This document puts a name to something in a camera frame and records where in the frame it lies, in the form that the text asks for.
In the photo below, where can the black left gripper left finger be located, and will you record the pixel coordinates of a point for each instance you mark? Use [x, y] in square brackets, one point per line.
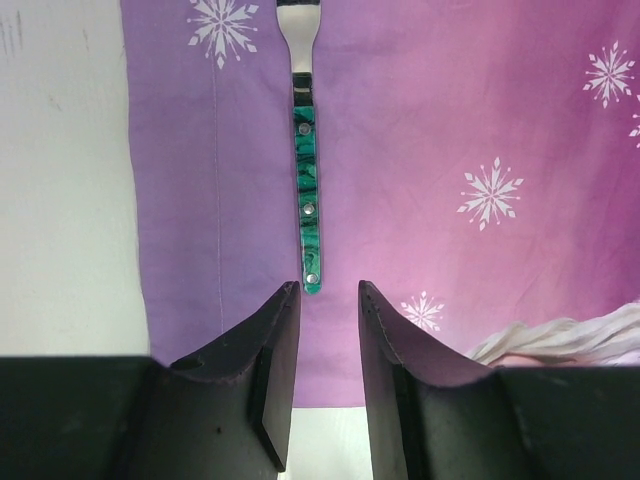
[226, 408]

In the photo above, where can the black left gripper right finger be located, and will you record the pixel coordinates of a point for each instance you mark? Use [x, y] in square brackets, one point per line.
[431, 412]

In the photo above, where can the purple pink printed placemat cloth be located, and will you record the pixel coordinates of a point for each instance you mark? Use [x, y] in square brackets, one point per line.
[478, 162]

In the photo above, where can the green handled metal fork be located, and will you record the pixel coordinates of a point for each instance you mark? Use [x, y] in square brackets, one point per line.
[299, 23]

